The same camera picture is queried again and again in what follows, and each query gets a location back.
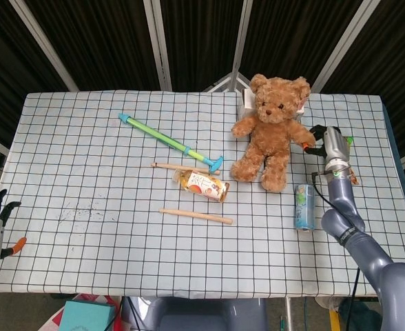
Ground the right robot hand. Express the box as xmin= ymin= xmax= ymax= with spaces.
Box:
xmin=302 ymin=124 xmax=355 ymax=166

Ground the brown teddy bear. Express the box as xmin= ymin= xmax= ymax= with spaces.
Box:
xmin=230 ymin=73 xmax=316 ymax=192

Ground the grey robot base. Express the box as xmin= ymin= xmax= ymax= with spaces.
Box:
xmin=143 ymin=297 xmax=269 ymax=331

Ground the green snack bag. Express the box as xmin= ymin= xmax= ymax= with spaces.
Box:
xmin=346 ymin=135 xmax=361 ymax=186

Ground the light blue drink can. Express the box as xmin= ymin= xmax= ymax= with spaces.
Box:
xmin=293 ymin=183 xmax=316 ymax=232

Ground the white cardboard box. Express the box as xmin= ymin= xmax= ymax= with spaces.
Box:
xmin=237 ymin=88 xmax=307 ymax=120

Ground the blue checkered tablecloth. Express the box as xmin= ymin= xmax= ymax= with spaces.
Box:
xmin=0 ymin=90 xmax=405 ymax=299

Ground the teal box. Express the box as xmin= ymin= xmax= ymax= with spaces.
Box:
xmin=58 ymin=299 xmax=117 ymax=331

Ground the orange tea bottle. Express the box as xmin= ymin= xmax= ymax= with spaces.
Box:
xmin=172 ymin=169 xmax=231 ymax=203

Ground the wooden drumstick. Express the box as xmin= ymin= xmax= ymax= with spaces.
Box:
xmin=150 ymin=161 xmax=221 ymax=175
xmin=158 ymin=208 xmax=233 ymax=225

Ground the green blue toy water pump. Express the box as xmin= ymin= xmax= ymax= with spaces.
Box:
xmin=118 ymin=112 xmax=225 ymax=172

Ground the white metal table leg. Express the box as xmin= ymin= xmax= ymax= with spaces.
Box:
xmin=284 ymin=297 xmax=292 ymax=331

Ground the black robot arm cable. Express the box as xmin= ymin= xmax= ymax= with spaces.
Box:
xmin=311 ymin=169 xmax=362 ymax=331

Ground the white triangular metal bracket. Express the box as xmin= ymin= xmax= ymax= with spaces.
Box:
xmin=202 ymin=71 xmax=253 ymax=92

